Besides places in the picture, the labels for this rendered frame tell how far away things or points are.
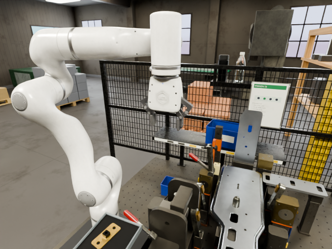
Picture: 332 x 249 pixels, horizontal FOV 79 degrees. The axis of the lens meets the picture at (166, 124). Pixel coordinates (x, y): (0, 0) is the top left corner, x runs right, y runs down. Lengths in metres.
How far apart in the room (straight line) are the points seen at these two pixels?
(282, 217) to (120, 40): 0.97
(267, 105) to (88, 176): 1.18
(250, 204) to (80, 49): 0.93
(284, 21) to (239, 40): 1.86
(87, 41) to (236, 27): 7.41
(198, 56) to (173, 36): 7.68
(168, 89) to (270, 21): 5.90
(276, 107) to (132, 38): 1.11
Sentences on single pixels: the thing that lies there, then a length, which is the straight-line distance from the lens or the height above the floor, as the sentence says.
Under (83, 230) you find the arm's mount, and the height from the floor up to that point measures 0.82.
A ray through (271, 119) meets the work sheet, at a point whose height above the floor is 1.21.
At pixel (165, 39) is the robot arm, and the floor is 1.70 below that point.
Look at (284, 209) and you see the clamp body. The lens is 1.09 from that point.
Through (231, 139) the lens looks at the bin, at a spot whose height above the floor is 1.10.
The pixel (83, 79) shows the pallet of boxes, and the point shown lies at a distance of 6.49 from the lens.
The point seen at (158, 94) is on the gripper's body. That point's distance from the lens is 0.59.
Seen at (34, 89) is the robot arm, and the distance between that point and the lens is 0.73.
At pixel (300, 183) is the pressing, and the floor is 1.00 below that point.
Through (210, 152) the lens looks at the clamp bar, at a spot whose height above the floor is 1.18.
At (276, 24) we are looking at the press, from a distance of 6.41.
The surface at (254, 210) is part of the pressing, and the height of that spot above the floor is 1.00.
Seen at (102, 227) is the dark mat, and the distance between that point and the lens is 0.73.
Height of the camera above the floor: 1.69
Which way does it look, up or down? 22 degrees down
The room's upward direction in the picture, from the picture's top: straight up
